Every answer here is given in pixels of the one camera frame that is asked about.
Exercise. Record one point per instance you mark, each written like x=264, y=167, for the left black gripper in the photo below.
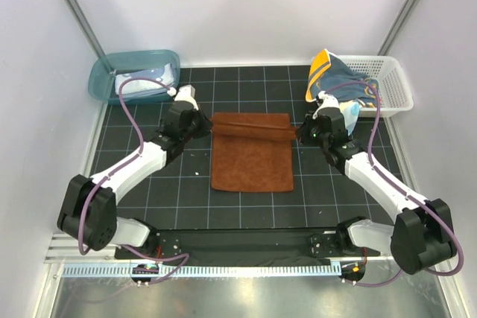
x=206, y=124

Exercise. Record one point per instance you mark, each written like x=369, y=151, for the right aluminium corner post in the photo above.
x=398, y=24

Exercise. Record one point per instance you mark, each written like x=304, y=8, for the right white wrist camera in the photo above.
x=326, y=100

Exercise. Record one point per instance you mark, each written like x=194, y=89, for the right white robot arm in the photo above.
x=408, y=210

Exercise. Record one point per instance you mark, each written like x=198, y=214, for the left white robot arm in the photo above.
x=89, y=209

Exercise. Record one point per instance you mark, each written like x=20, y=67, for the left aluminium corner post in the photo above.
x=85, y=27

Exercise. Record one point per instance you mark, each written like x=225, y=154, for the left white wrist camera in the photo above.
x=184, y=93

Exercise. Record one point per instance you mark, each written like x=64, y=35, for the blue bear towel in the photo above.
x=148, y=82

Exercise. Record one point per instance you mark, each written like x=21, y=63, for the colourful patterned towel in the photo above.
x=354, y=90

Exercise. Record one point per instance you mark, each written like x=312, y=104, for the aluminium corner post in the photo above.
x=85, y=27
x=398, y=24

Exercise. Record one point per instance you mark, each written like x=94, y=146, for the teal plastic tub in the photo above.
x=102, y=76

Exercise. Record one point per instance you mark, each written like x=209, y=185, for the brown towel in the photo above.
x=251, y=152

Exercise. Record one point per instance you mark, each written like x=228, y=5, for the white plastic basket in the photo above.
x=394, y=90

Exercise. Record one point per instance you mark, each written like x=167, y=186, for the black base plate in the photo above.
x=289, y=247

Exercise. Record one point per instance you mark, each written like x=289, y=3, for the white slotted cable duct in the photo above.
x=136, y=270

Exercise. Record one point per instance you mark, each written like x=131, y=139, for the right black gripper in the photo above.
x=303, y=131

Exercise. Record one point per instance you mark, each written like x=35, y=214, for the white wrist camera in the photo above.
x=326, y=100
x=184, y=93

